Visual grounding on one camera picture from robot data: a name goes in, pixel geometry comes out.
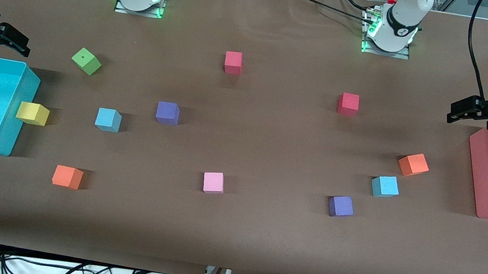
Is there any light blue foam block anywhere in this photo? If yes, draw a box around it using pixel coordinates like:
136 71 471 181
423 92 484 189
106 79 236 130
369 173 401 200
94 107 123 133

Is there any orange foam block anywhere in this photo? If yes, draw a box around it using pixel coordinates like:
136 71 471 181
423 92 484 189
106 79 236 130
51 164 85 191
396 150 431 179

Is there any yellow foam block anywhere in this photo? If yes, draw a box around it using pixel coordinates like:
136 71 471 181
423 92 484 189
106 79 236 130
15 100 51 127

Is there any green foam block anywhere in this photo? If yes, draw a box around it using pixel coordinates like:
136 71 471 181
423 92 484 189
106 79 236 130
70 46 104 78

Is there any red foam block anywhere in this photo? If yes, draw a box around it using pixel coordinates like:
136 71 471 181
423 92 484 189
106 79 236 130
223 51 244 76
336 92 361 117

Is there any purple foam block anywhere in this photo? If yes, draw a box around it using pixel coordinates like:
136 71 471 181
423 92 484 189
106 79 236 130
154 101 181 127
327 194 356 220

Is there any brown table cover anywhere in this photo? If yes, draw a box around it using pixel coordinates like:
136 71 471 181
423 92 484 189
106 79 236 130
0 0 488 274

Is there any pink foam block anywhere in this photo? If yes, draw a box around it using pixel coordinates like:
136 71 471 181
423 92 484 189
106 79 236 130
201 170 227 196

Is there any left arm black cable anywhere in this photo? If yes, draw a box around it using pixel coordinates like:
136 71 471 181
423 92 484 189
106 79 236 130
458 0 488 105

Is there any black cable on table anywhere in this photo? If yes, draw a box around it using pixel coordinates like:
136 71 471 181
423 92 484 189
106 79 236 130
286 0 379 20

